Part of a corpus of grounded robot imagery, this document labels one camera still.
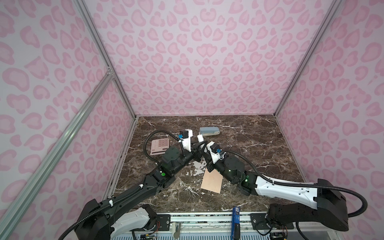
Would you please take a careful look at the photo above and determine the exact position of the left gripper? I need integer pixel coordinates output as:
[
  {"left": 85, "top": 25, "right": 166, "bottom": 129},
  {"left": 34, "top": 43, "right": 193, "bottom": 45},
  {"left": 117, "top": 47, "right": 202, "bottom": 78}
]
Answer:
[{"left": 171, "top": 138, "right": 208, "bottom": 177}]

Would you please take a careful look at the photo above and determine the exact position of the blue tool on rail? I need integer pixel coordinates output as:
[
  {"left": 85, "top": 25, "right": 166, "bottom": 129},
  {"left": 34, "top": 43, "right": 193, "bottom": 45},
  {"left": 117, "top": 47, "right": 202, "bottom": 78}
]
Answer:
[{"left": 231, "top": 206, "right": 241, "bottom": 240}]

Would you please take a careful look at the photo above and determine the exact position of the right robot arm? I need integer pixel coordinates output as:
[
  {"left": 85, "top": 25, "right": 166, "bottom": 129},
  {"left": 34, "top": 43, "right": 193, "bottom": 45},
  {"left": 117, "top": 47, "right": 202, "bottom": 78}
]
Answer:
[{"left": 206, "top": 156, "right": 349, "bottom": 232}]

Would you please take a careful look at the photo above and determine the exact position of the beige tape piece on rail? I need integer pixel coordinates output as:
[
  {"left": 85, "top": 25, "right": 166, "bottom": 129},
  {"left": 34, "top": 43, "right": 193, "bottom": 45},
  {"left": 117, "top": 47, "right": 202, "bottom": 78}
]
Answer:
[{"left": 172, "top": 223, "right": 181, "bottom": 240}]

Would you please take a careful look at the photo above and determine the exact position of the pink calculator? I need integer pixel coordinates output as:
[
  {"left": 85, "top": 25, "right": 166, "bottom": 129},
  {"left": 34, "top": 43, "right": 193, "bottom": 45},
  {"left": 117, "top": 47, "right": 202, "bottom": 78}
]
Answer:
[{"left": 150, "top": 139, "right": 170, "bottom": 156}]

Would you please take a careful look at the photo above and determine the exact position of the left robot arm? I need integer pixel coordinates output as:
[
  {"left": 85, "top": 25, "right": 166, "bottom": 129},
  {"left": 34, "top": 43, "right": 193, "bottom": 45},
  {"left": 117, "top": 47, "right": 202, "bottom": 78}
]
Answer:
[{"left": 74, "top": 147, "right": 207, "bottom": 240}]

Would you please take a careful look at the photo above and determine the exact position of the white glue stick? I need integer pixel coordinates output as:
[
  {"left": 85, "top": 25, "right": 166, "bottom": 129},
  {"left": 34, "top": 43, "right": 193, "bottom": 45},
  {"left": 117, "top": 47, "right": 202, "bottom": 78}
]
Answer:
[{"left": 197, "top": 134, "right": 205, "bottom": 143}]

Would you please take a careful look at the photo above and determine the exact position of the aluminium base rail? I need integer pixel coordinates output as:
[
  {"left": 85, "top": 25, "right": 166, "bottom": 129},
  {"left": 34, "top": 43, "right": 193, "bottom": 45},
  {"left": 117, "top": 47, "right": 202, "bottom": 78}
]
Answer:
[{"left": 86, "top": 210, "right": 343, "bottom": 240}]

